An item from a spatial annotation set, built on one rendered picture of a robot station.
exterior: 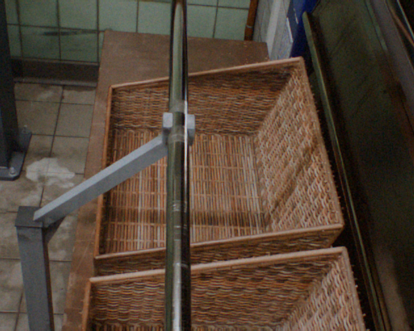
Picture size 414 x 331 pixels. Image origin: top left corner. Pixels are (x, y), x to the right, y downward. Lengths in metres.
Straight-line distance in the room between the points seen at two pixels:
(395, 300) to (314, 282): 0.29
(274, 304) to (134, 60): 0.98
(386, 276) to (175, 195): 0.41
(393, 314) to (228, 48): 1.28
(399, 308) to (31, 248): 0.59
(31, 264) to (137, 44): 1.11
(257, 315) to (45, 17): 1.72
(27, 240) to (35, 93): 1.80
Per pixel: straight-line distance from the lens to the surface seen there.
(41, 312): 1.30
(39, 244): 1.15
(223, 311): 1.41
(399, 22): 0.77
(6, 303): 2.20
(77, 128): 2.72
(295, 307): 1.40
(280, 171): 1.64
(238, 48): 2.19
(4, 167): 2.55
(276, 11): 2.25
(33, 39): 2.87
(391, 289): 1.10
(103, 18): 2.77
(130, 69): 2.05
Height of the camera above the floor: 1.79
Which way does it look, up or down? 44 degrees down
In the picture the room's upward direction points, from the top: 8 degrees clockwise
